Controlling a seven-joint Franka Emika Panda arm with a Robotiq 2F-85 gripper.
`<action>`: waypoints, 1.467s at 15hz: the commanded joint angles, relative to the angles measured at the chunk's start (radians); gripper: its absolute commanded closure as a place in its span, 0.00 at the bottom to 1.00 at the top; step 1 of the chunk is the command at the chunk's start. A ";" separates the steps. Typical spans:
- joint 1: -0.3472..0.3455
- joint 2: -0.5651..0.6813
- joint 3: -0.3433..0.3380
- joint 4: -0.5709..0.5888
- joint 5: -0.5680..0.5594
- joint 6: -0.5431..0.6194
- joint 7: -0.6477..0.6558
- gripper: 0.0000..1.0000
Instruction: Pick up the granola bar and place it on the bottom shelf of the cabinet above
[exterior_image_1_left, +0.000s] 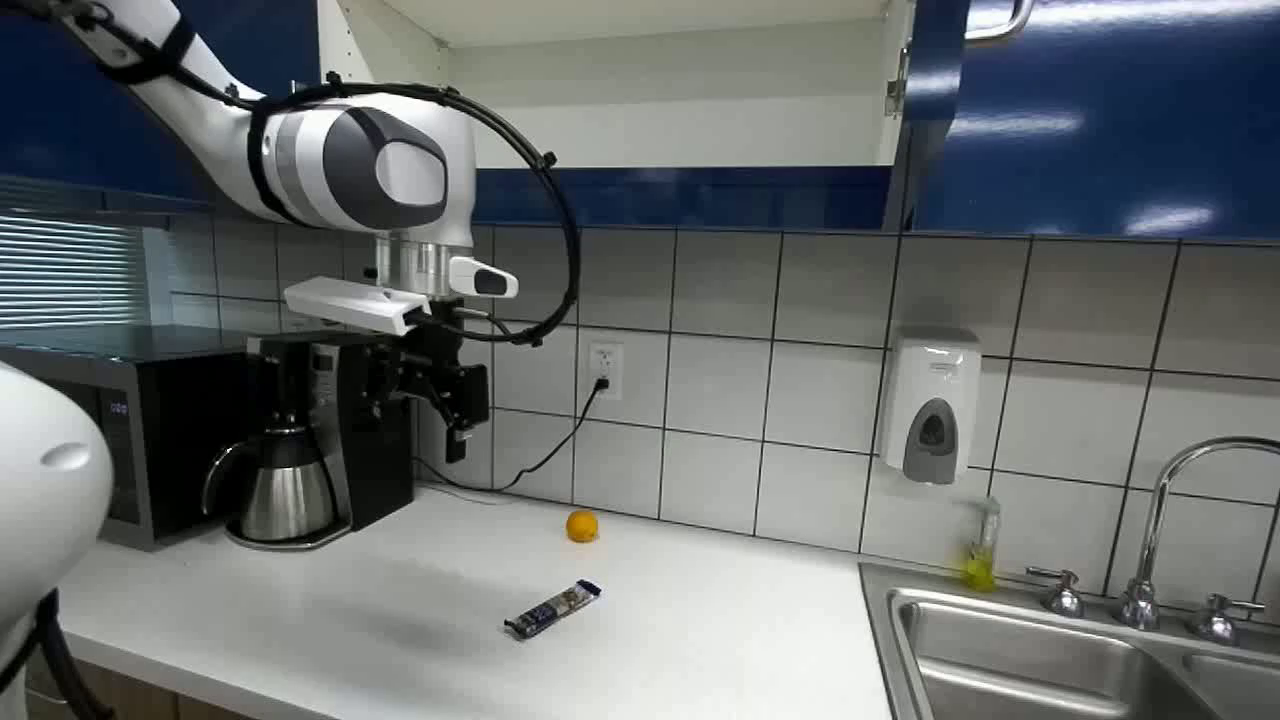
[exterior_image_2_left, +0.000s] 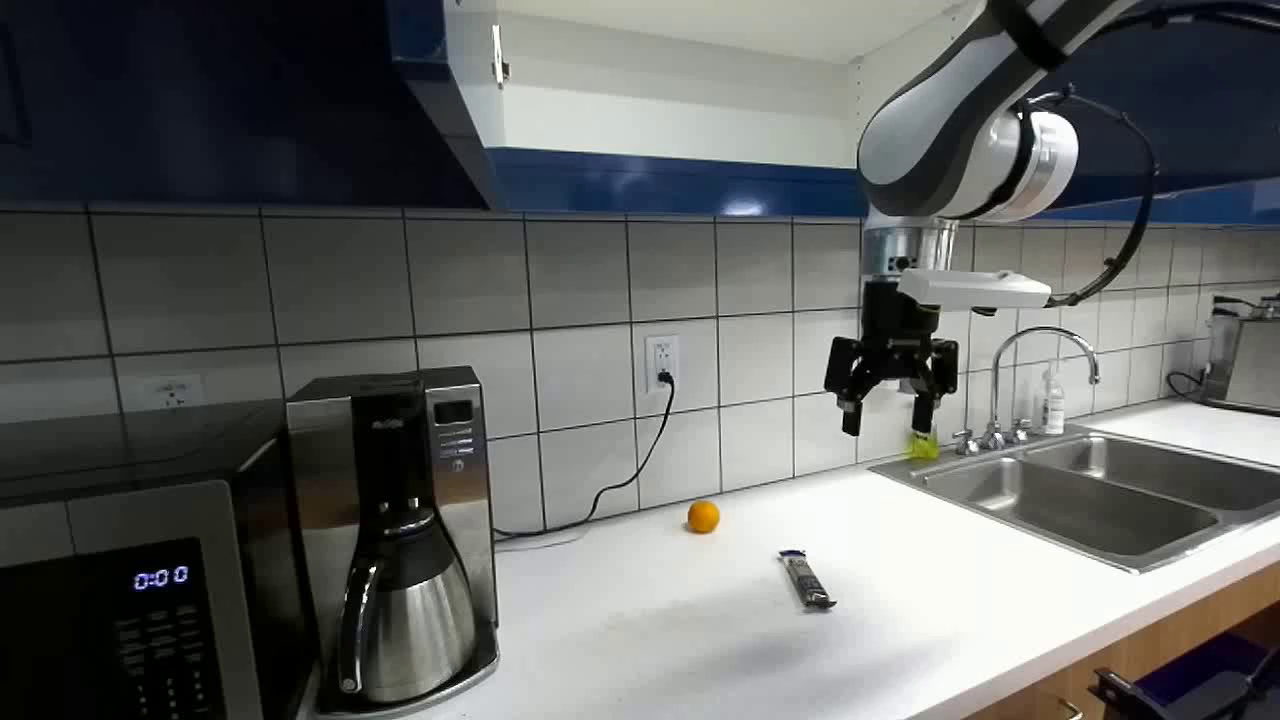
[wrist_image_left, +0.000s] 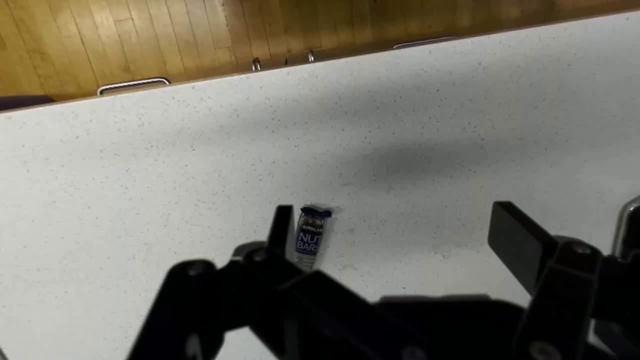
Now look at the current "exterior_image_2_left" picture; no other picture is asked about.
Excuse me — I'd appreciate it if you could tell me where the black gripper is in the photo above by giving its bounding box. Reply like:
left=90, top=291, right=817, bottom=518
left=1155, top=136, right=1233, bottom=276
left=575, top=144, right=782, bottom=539
left=822, top=276, right=963, bottom=438

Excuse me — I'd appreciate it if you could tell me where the blue nut bar wrapper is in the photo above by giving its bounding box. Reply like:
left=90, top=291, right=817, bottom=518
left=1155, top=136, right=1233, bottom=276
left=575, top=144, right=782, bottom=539
left=777, top=544, right=839, bottom=617

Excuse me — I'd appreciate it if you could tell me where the wooden base cabinet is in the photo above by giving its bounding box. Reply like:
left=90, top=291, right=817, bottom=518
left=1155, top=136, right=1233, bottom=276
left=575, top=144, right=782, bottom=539
left=967, top=565, right=1280, bottom=720

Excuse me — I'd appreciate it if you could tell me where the blue open cabinet door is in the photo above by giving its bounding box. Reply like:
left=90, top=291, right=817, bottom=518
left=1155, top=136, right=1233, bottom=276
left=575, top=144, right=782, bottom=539
left=1046, top=0, right=1280, bottom=226

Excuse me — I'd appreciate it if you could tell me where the blue cabinet door with hinge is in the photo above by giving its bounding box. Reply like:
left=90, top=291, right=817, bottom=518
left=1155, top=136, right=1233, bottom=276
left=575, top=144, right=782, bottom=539
left=0, top=0, right=496, bottom=216

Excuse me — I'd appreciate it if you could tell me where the chrome gooseneck faucet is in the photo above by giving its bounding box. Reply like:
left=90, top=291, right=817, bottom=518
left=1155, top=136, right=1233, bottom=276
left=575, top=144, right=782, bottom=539
left=984, top=322, right=1104, bottom=452

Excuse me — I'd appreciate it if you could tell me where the small white pump bottle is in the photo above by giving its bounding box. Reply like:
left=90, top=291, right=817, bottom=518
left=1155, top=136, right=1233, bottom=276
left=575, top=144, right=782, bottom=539
left=1039, top=368, right=1072, bottom=438

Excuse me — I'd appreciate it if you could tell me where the stainless steel sink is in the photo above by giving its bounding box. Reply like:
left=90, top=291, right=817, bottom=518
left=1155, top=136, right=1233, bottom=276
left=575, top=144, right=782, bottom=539
left=878, top=428, right=1280, bottom=577

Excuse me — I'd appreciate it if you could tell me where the silver toaster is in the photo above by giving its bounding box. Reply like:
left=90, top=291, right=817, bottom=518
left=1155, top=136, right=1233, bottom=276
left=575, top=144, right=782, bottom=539
left=1206, top=291, right=1280, bottom=421

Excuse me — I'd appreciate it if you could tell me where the dark blue chair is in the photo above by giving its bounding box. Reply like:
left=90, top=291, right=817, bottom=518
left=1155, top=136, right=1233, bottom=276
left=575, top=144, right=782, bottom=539
left=1094, top=629, right=1280, bottom=720

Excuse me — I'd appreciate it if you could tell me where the black steel coffee maker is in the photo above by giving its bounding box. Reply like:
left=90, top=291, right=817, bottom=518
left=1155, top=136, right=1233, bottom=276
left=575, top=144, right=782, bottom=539
left=283, top=368, right=504, bottom=714

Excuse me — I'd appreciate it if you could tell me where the steel coffee carafe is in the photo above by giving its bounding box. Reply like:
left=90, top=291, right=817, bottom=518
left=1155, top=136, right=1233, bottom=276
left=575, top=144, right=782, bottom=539
left=333, top=518, right=489, bottom=707

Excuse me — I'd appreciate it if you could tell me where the black steel microwave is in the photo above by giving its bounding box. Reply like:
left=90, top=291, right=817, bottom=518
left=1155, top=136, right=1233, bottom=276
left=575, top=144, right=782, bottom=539
left=0, top=404, right=321, bottom=720

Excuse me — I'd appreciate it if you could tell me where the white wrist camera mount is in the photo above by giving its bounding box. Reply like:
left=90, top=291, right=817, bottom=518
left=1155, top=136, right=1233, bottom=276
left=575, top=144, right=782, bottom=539
left=889, top=262, right=1057, bottom=317

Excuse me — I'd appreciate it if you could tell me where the white wall outlet with plug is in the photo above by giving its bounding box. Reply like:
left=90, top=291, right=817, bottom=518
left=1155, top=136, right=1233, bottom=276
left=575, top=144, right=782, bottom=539
left=643, top=333, right=684, bottom=397

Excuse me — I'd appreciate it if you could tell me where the black power cord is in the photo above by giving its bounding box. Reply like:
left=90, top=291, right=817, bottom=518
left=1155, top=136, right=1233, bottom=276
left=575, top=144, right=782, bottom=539
left=491, top=373, right=681, bottom=544

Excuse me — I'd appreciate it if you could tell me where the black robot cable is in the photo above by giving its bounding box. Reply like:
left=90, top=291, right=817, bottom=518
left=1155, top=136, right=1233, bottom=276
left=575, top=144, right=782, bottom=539
left=1023, top=81, right=1164, bottom=312

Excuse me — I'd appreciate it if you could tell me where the white open wall cabinet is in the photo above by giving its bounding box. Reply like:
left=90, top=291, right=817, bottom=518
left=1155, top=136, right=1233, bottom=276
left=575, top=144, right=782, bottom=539
left=439, top=0, right=993, bottom=219

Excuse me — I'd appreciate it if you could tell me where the white empty wall outlet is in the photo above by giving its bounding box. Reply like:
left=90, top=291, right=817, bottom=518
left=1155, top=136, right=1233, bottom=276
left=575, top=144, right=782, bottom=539
left=150, top=373, right=203, bottom=417

